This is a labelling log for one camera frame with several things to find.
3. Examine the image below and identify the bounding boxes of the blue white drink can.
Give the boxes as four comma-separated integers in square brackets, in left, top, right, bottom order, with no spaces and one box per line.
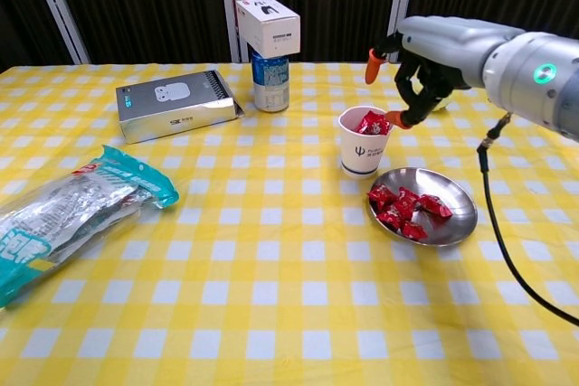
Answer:
[250,51,291,114]

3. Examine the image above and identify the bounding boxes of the yellow white checked tablecloth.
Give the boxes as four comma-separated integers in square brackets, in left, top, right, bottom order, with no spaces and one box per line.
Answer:
[0,59,579,386]

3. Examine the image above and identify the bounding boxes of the white paper cup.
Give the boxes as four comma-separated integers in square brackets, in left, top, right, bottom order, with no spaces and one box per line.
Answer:
[337,105,397,178]

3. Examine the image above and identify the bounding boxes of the small white carton box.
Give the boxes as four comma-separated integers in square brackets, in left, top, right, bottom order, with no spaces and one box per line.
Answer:
[235,0,302,57]

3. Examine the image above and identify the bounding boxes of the round steel plate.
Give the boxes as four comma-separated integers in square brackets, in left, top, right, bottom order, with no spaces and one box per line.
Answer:
[365,167,479,248]

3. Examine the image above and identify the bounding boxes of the red candy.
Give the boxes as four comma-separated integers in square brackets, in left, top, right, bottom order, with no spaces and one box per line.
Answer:
[355,110,379,136]
[396,186,422,212]
[367,184,399,209]
[401,221,429,241]
[377,209,407,231]
[373,115,394,137]
[418,194,455,219]

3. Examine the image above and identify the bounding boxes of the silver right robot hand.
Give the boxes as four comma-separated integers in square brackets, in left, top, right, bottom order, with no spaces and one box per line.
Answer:
[365,14,527,131]

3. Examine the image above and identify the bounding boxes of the teal silver snack bag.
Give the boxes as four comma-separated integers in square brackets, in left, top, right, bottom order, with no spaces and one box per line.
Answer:
[0,144,181,310]

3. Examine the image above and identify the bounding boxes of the silver earbuds box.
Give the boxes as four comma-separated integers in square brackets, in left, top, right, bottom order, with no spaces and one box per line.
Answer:
[115,69,246,146]

